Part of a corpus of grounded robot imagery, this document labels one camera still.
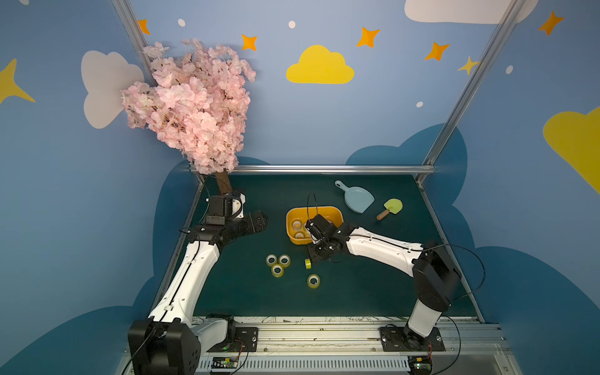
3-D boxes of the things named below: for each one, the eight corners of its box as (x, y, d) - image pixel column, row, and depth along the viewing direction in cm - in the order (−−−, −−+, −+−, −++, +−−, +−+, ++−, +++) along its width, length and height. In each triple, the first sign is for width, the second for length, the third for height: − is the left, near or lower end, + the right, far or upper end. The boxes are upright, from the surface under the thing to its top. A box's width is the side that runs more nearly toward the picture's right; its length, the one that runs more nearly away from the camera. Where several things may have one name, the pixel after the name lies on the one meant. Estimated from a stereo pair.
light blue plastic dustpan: (351, 215, 110) (352, 211, 107) (335, 184, 122) (336, 180, 120) (377, 209, 112) (379, 205, 110) (359, 179, 125) (360, 175, 122)
